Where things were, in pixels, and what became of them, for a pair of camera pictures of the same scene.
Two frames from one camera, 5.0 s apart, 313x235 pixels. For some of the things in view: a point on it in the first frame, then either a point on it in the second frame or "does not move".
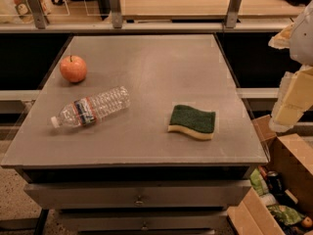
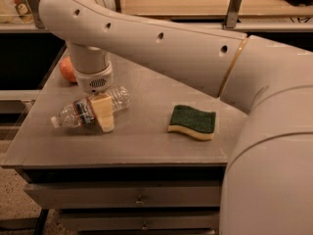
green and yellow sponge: [197, 122] does not move
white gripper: [303, 41] -> [95, 83]
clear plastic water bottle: [106, 104] does not move
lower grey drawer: [146, 220] does not move
